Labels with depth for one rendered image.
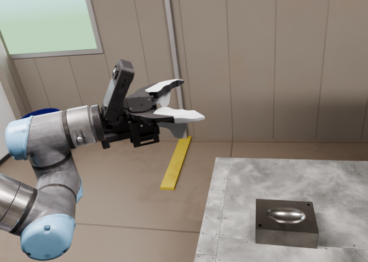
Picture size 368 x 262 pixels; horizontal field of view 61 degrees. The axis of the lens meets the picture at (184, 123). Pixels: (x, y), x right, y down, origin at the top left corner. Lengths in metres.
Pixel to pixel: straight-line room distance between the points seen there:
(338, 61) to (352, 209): 1.85
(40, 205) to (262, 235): 0.79
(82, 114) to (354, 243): 0.98
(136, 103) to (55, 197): 0.21
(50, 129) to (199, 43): 2.42
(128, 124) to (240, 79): 2.45
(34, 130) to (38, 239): 0.19
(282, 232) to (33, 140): 0.83
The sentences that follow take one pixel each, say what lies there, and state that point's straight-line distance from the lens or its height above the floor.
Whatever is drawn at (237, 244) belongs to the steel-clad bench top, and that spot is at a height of 0.80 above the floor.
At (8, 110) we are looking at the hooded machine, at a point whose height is 0.47.
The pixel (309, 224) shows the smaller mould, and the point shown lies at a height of 0.87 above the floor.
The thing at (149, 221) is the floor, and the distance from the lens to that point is 2.46.
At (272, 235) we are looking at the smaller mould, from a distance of 1.15.
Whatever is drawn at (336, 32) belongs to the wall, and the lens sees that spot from 2.94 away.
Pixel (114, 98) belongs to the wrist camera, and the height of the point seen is 1.49.
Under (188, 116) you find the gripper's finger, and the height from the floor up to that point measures 1.45.
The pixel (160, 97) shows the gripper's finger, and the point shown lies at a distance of 0.67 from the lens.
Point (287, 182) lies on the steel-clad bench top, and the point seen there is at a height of 0.80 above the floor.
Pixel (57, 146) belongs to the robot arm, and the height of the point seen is 1.42.
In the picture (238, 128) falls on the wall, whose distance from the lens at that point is 3.21.
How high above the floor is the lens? 1.70
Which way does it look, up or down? 28 degrees down
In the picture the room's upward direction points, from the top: 7 degrees counter-clockwise
